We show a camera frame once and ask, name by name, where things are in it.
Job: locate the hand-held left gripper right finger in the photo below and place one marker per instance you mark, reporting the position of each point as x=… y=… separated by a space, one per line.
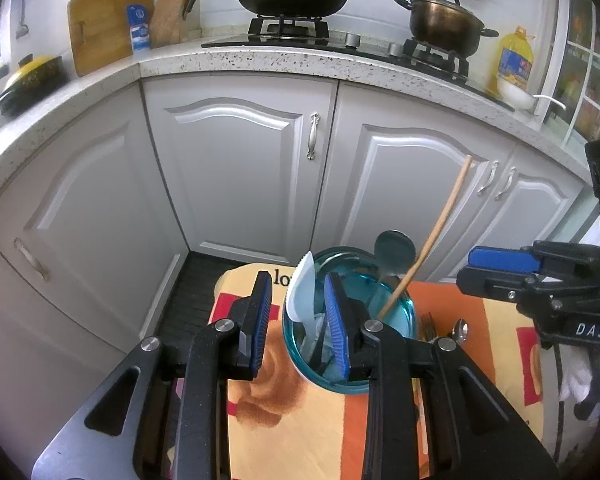
x=336 y=320

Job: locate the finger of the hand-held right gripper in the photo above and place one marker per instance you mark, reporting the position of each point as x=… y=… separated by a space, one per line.
x=490 y=282
x=500 y=258

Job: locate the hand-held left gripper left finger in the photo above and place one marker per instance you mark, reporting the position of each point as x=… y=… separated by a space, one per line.
x=261 y=320

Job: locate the white plastic utensil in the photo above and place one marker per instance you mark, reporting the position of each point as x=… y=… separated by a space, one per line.
x=316 y=332

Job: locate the blue glass jar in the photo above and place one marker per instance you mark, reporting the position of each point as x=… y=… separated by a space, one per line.
x=365 y=287

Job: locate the brown wooden chopstick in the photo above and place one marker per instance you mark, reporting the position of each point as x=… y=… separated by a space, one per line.
x=442 y=220

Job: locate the large steel spoon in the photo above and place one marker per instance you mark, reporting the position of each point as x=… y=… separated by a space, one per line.
x=394 y=252

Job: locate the person's right hand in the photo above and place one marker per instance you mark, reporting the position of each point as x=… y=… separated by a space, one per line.
x=582 y=380

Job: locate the small steel spoon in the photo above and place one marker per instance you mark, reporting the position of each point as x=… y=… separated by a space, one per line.
x=461 y=329

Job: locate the grey cabinet door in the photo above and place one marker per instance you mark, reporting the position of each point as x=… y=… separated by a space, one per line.
x=105 y=200
x=10 y=385
x=230 y=170
x=545 y=210
x=410 y=175

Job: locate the black floor mat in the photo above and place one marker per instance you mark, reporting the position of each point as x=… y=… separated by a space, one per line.
x=190 y=300

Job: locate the steel fork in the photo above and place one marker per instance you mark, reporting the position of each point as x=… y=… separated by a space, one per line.
x=427 y=330

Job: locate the orange yellow printed blanket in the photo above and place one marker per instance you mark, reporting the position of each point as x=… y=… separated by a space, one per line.
x=280 y=435

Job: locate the white bowl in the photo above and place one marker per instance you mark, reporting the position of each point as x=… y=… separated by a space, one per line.
x=512 y=92

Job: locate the white framed glass door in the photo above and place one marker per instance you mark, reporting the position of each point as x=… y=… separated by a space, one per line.
x=585 y=85

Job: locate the yellow oil bottle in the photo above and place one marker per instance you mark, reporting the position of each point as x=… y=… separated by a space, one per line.
x=515 y=60

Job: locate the brass cooking pot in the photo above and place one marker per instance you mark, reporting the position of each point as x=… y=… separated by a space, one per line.
x=445 y=30

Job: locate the brass pot lid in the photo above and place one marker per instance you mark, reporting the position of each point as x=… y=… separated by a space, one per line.
x=445 y=6

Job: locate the speckled stone countertop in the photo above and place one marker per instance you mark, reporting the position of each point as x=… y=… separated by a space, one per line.
x=230 y=62

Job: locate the black gas hob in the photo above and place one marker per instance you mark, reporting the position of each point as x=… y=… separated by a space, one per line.
x=330 y=42

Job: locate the wooden knife block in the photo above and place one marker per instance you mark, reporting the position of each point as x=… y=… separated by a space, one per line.
x=167 y=20

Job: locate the blue white salt bag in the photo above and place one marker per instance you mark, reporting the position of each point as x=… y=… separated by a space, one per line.
x=139 y=30

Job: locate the black wok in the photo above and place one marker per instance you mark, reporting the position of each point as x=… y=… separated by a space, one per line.
x=290 y=6

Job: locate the wooden cutting board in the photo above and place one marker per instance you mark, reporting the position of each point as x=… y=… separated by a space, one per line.
x=105 y=30

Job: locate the yellow lidded casserole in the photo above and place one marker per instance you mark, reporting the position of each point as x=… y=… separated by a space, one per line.
x=30 y=75

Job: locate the steel peeler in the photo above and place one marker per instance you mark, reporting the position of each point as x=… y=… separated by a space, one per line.
x=22 y=30

